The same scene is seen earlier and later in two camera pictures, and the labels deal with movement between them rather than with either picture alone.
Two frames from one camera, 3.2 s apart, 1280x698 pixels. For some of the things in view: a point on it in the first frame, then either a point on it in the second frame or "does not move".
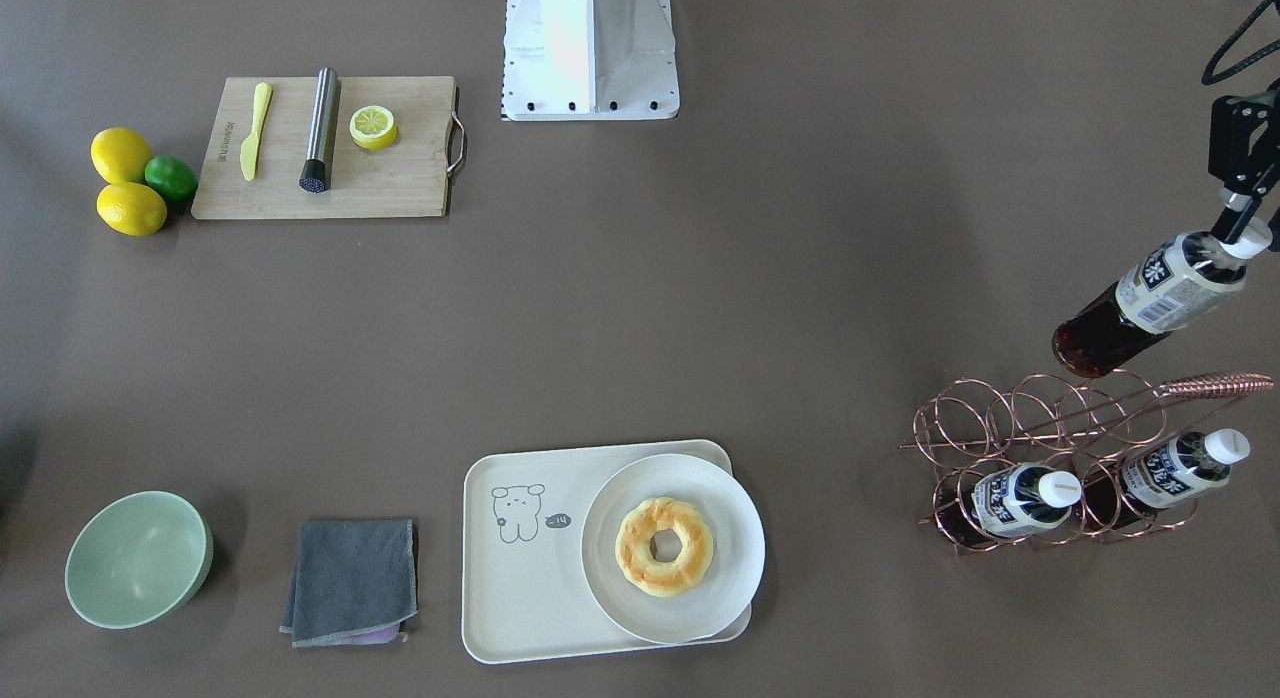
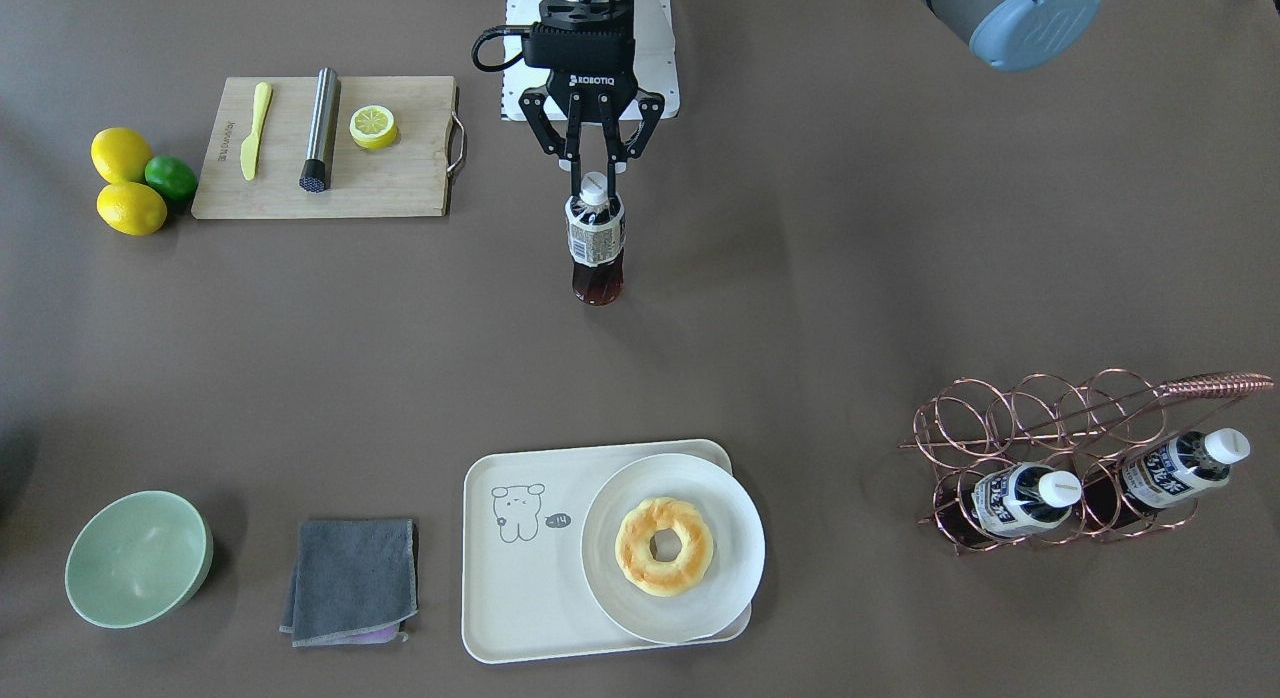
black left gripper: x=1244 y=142 -> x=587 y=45
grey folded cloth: x=354 y=583 does not move
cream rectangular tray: x=525 y=591 does not move
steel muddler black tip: x=317 y=170 does not move
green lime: x=171 y=178 does not move
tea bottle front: x=1166 y=286 -> x=595 y=237
